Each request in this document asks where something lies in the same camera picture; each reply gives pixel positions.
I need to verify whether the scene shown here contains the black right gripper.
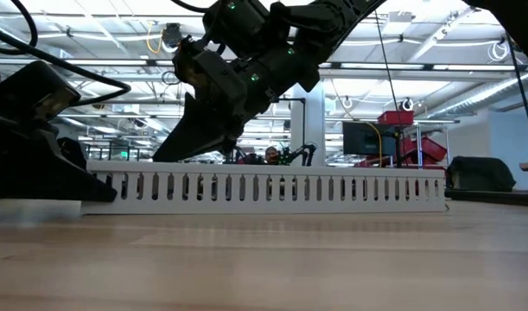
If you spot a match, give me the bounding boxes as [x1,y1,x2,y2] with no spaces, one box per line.
[152,42,321,163]

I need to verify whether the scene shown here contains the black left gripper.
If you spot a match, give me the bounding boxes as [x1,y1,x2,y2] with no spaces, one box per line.
[0,110,118,203]

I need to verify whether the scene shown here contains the white slotted cable duct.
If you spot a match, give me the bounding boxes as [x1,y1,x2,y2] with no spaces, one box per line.
[80,168,447,216]

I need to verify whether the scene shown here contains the white building column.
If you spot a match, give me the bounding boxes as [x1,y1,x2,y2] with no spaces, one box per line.
[290,81,327,168]

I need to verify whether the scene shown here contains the black monitor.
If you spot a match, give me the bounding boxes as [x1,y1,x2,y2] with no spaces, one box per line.
[342,121,398,157]

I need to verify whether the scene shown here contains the red box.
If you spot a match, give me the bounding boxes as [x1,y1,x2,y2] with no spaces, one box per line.
[378,110,415,126]

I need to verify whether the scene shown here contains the metal shelf rack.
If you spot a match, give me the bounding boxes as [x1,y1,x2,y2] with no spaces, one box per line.
[412,119,460,169]

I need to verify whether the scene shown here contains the red storage bin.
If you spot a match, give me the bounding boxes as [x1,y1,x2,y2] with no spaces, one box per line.
[400,136,448,165]

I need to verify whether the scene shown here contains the black bag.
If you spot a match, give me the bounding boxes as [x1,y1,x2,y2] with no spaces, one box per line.
[444,155,516,194]

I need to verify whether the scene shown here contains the dark background table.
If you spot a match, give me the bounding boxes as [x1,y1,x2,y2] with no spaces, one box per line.
[443,189,528,207]

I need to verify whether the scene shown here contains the black metal workstation frame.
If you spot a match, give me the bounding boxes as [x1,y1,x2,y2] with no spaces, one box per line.
[86,142,142,162]

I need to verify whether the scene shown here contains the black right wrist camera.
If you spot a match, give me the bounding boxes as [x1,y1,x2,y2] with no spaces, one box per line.
[172,36,248,109]

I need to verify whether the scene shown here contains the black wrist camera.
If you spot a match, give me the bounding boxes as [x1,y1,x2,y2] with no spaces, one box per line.
[0,60,82,124]
[172,36,248,109]

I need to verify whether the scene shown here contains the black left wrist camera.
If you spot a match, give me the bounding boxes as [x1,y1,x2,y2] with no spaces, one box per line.
[0,60,82,124]

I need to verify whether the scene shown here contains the black ceiling cable reel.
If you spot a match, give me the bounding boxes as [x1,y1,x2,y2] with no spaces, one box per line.
[162,22,183,49]

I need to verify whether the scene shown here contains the black metal rig frame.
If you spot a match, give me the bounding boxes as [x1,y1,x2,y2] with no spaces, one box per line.
[276,97,307,165]

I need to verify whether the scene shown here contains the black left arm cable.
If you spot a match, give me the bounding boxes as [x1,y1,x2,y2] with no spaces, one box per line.
[0,0,132,108]

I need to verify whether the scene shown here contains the yellow hanging cable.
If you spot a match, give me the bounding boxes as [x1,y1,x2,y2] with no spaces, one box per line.
[366,122,384,168]

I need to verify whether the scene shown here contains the thin black hanging cable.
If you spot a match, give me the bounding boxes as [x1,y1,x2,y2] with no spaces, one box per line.
[374,10,405,168]
[505,34,528,163]

